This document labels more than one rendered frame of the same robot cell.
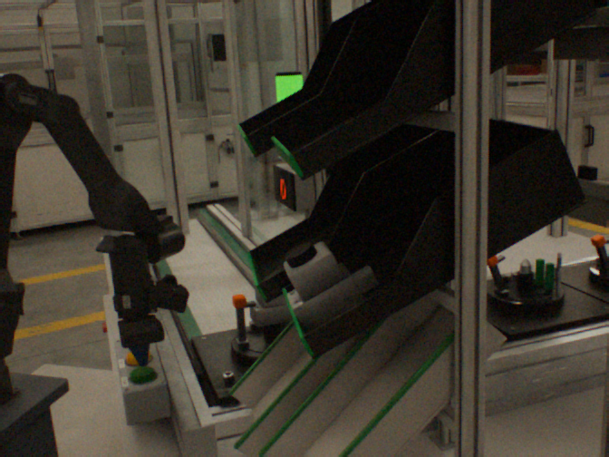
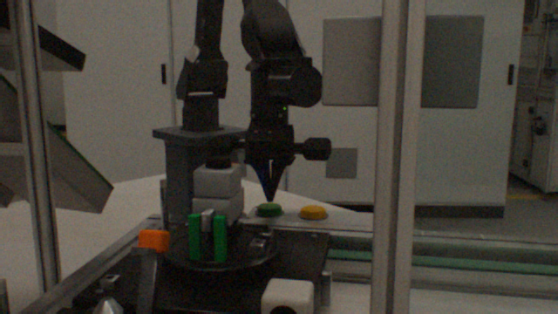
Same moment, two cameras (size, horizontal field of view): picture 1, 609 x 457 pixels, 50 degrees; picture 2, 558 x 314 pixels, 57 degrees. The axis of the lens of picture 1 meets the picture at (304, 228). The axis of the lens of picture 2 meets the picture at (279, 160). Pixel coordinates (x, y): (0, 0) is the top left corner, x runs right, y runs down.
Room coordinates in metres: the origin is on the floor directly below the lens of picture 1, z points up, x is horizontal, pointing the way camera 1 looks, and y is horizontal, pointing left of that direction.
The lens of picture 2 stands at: (1.34, -0.40, 1.21)
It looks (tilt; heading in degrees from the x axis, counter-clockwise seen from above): 12 degrees down; 119
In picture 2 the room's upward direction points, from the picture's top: straight up
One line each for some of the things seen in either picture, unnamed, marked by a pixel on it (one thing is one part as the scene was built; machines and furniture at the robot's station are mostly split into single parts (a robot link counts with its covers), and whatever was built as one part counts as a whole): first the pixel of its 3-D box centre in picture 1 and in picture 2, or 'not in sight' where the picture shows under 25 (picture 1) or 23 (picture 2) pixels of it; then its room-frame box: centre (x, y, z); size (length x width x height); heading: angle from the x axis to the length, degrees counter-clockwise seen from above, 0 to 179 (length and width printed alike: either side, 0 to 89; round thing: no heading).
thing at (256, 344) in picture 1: (273, 345); (221, 252); (1.01, 0.06, 0.98); 0.14 x 0.14 x 0.02
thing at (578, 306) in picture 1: (525, 278); not in sight; (1.17, -0.41, 1.01); 0.24 x 0.24 x 0.13; 18
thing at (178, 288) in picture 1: (166, 292); (268, 135); (0.98, 0.23, 1.09); 0.07 x 0.07 x 0.06; 19
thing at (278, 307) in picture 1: (275, 298); (216, 189); (1.01, 0.05, 1.06); 0.08 x 0.04 x 0.07; 109
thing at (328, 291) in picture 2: not in sight; (326, 288); (1.13, 0.10, 0.95); 0.01 x 0.01 x 0.04; 18
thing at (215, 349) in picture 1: (274, 354); (221, 267); (1.01, 0.06, 0.96); 0.24 x 0.24 x 0.02; 18
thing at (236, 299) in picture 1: (245, 316); not in sight; (1.00, 0.11, 1.04); 0.04 x 0.02 x 0.08; 108
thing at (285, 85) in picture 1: (290, 89); not in sight; (1.23, 0.01, 1.38); 0.05 x 0.05 x 0.05
